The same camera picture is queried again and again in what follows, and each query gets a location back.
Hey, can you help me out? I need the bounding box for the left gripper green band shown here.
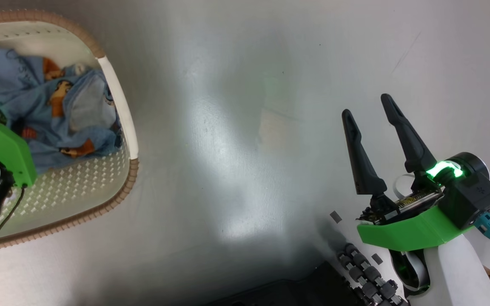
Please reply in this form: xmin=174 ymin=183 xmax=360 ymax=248
xmin=0 ymin=93 xmax=38 ymax=187

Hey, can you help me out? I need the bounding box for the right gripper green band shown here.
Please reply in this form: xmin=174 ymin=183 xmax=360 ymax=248
xmin=342 ymin=93 xmax=490 ymax=251

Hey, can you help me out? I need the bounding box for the blue patterned garment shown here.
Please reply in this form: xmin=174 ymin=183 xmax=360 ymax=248
xmin=0 ymin=48 xmax=122 ymax=175

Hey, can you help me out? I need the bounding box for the cream perforated laundry basket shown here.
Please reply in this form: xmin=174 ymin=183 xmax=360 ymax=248
xmin=0 ymin=9 xmax=139 ymax=250

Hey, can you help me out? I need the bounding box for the white flat ribbon cable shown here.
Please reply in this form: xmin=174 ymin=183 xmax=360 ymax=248
xmin=394 ymin=173 xmax=416 ymax=197

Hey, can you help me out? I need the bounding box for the thin black cable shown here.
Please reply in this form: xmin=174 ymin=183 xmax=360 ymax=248
xmin=0 ymin=184 xmax=26 ymax=234

